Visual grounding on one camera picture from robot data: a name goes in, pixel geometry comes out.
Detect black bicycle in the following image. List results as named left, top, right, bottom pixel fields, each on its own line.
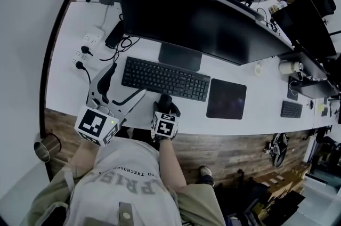
left=263, top=132, right=290, bottom=168

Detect black computer keyboard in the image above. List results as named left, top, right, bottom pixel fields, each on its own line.
left=121, top=56, right=212, bottom=102

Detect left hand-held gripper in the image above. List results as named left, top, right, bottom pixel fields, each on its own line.
left=74, top=62, right=148, bottom=147

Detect small black pad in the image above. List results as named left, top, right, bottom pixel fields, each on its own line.
left=287, top=75, right=299, bottom=101

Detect white power strip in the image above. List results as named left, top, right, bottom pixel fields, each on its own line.
left=69, top=27, right=106, bottom=72

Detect black mouse pad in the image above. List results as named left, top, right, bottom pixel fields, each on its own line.
left=206, top=78, right=247, bottom=120

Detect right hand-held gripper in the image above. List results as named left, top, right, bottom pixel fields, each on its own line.
left=151, top=101, right=182, bottom=141

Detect person's left forearm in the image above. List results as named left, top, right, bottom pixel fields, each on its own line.
left=68, top=139, right=103, bottom=175

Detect tangled black cables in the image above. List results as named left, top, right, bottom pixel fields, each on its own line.
left=100, top=35, right=141, bottom=63

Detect metal cup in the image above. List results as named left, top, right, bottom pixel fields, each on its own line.
left=33, top=133, right=62, bottom=163

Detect large black monitor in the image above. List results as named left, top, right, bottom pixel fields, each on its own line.
left=118, top=0, right=294, bottom=72

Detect person's white t-shirt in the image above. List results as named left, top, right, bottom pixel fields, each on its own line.
left=70, top=136, right=182, bottom=226

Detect brown cardboard boxes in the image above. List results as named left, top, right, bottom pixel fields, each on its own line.
left=253, top=163, right=310, bottom=220

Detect person's right white shoe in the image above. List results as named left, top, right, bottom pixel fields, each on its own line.
left=199, top=165, right=213, bottom=177

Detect black power cable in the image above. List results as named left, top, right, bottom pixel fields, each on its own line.
left=79, top=64, right=93, bottom=86

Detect white bottle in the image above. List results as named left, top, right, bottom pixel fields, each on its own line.
left=278, top=59, right=304, bottom=75

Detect black power adapter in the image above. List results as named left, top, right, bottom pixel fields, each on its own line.
left=104, top=20, right=124, bottom=49

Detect person's right forearm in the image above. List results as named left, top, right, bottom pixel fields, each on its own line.
left=158, top=138, right=187, bottom=190

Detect small black keyboard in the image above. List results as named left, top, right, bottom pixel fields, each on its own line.
left=280, top=100, right=304, bottom=119

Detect white power cord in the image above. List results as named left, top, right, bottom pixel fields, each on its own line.
left=100, top=2, right=111, bottom=31

